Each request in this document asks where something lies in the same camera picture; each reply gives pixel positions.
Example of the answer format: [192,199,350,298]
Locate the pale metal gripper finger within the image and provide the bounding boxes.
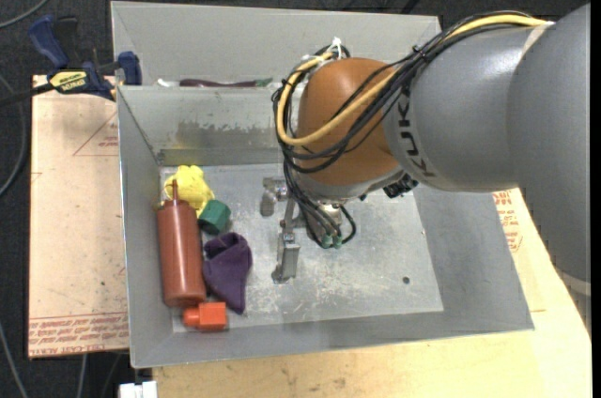
[271,232,302,285]
[259,176,289,218]

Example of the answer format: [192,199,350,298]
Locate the purple cloth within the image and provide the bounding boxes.
[201,231,254,316]

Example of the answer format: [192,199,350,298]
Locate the green plastic cup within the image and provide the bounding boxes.
[196,198,233,236]

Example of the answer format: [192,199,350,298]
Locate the grey metal bin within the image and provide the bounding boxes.
[110,0,535,370]

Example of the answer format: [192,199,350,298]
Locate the yellow soft toy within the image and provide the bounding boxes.
[162,164,215,219]

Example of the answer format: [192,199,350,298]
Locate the orange plastic block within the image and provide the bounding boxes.
[181,300,230,333]

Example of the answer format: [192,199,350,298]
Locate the red-brown squeeze bottle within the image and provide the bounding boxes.
[156,178,208,309]

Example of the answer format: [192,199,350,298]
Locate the brown cardboard board red print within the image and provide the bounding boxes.
[27,74,548,360]

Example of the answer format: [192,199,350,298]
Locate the black cylinder on white bracket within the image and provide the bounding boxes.
[382,177,420,200]

